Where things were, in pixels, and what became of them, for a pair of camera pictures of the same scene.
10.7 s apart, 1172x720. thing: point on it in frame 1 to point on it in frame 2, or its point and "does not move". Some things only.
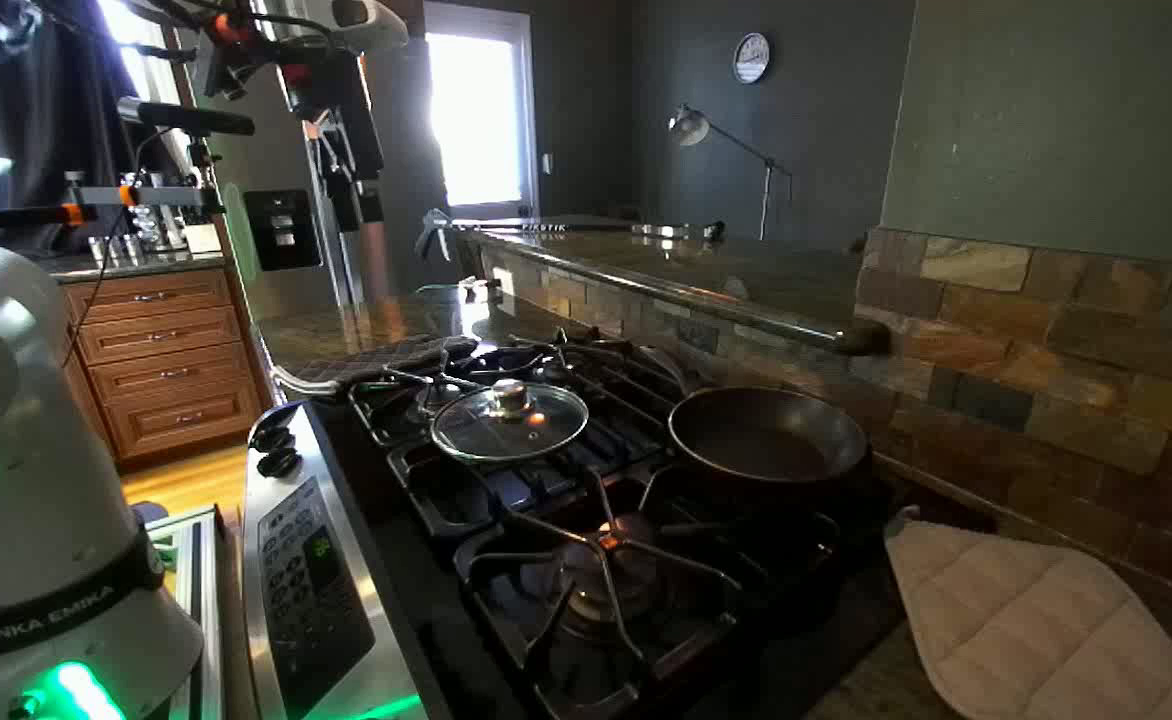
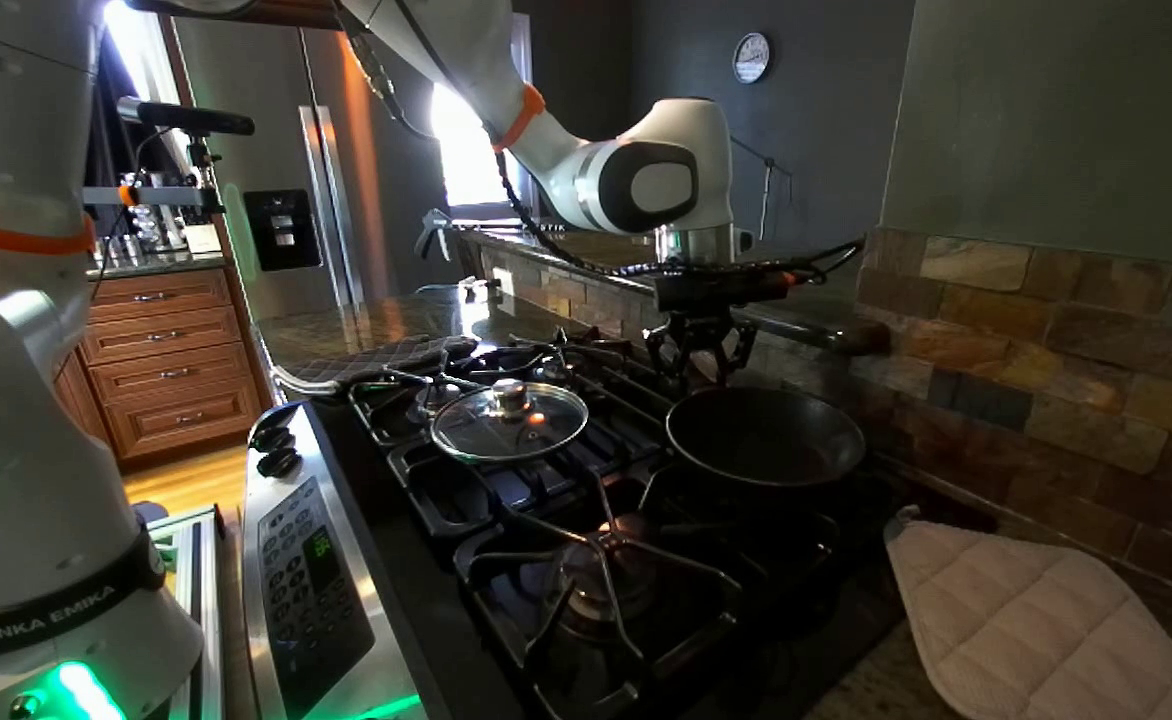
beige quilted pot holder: (1023, 630) does not move
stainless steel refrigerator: (317, 301) to (369, 183)
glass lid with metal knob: (504, 420) does not move
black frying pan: (767, 432) does not move
